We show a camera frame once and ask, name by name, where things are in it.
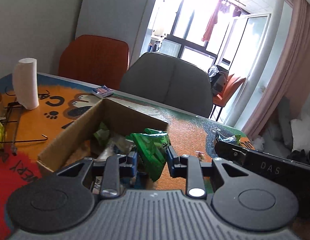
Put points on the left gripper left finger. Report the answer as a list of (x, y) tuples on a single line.
[(117, 167)]

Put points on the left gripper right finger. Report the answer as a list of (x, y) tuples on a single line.
[(188, 167)]

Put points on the beige nut snack packet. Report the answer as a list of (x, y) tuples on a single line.
[(200, 155)]

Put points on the green snack packet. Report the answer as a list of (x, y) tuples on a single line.
[(151, 146)]

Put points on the long white blueberry bread pack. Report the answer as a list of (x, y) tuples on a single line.
[(117, 144)]

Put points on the green white round cake packet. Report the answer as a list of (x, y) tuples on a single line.
[(102, 134)]

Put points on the person right hand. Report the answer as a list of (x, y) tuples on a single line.
[(301, 228)]

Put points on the black clothes on floor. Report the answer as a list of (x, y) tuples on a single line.
[(300, 156)]

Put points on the white pillow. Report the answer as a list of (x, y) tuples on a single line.
[(301, 135)]

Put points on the grey sofa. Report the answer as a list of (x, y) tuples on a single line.
[(277, 132)]

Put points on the blue green crumpled snack bag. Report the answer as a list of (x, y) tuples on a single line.
[(234, 139)]

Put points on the small blue pink tissue pack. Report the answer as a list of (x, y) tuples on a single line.
[(102, 92)]

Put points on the grey upholstered chair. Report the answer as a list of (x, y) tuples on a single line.
[(170, 81)]

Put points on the black grey backpack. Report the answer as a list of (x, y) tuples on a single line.
[(218, 78)]

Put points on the orange chair by window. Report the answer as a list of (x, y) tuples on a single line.
[(221, 99)]

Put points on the pink curtain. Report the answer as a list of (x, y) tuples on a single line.
[(291, 78)]

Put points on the colourful cat table mat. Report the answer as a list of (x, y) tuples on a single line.
[(68, 114)]

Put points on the white paper towel roll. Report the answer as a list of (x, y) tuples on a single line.
[(24, 79)]

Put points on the hanging orange garment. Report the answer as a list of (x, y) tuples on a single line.
[(212, 22)]

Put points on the orange chair by wall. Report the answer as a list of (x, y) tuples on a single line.
[(95, 59)]

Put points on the black wire rack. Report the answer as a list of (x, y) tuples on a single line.
[(10, 117)]

